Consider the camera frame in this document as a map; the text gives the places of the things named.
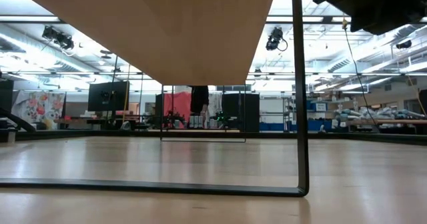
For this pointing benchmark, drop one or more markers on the background black robot arm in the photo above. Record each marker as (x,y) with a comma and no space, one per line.
(173,119)
(221,117)

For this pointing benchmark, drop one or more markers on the wooden shelf with black legs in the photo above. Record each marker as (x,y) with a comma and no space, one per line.
(187,34)

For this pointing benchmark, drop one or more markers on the white patterned cloth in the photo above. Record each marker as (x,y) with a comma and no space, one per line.
(215,104)

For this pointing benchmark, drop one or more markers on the person's hand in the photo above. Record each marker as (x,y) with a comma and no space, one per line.
(204,112)

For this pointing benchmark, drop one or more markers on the person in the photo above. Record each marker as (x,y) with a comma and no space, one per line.
(199,99)

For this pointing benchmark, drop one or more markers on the black cabinet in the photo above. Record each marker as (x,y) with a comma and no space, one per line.
(248,112)

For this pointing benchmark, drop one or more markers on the orange-red draped cloth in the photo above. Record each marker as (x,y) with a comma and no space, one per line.
(177,105)

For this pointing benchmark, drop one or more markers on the blue storage bins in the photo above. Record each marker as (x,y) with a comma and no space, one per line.
(270,126)

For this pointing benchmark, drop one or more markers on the metal storage rack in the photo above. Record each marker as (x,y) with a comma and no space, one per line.
(289,112)

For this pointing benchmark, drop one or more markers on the black computer monitor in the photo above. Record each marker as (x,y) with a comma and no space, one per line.
(106,95)

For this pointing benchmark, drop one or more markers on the round dark ceiling fixture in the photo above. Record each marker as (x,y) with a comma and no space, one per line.
(106,52)
(106,57)

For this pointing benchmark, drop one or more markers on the background desk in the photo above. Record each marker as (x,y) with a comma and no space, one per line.
(83,121)

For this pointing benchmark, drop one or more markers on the cluttered background workbench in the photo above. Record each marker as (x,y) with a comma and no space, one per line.
(383,117)

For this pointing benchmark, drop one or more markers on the floral patterned cloth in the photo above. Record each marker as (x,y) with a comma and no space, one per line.
(40,109)

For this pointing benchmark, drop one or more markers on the small black ceiling fixture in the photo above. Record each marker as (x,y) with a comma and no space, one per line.
(403,44)

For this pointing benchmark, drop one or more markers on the black upright panel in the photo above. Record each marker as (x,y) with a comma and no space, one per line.
(6,97)

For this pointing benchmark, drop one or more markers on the black ceiling-mounted camera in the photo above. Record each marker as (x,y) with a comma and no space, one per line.
(274,39)
(60,39)

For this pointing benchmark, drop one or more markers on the black aluminium table frame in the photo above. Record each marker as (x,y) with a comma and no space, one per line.
(100,134)

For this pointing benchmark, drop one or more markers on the silver metal bracket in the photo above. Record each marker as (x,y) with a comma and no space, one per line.
(11,136)

